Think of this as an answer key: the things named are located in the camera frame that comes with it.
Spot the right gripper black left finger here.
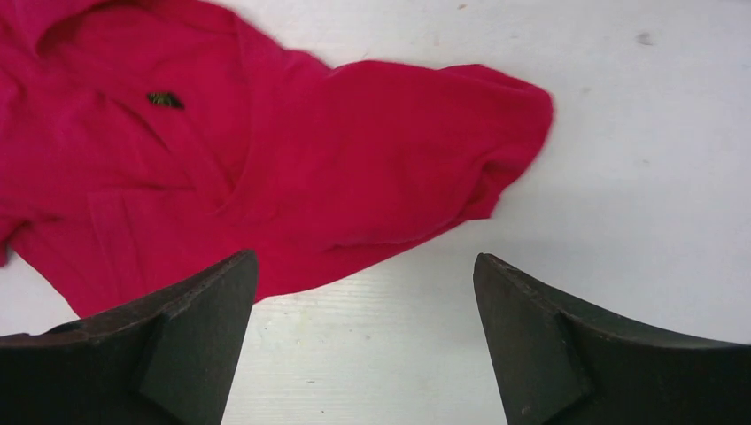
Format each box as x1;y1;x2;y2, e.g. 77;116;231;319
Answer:
1;251;258;424

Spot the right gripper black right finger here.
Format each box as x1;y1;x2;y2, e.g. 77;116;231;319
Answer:
473;253;750;424

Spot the red t-shirt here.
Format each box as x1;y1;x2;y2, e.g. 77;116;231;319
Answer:
1;1;554;317

